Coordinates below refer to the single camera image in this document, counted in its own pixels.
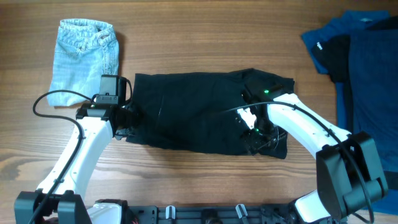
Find black shorts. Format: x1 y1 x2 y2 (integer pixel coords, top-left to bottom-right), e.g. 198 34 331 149
126 68 294 156

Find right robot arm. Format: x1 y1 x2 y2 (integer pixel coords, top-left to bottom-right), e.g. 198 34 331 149
236 84 389 223

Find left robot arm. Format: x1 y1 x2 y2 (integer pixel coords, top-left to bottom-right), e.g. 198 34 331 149
14 75 141 223

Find folded light blue jeans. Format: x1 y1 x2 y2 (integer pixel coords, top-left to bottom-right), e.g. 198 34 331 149
47 19 119 107

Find black t-shirt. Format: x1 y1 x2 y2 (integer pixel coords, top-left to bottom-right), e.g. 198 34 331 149
302 16 397 83

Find dark navy shirt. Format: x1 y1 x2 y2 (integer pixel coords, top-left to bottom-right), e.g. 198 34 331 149
348 29 397 172

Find blue polo shirt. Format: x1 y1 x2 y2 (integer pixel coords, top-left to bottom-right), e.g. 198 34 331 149
302 11 397 215

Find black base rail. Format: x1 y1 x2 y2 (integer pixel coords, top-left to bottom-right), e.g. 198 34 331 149
90 203 299 224

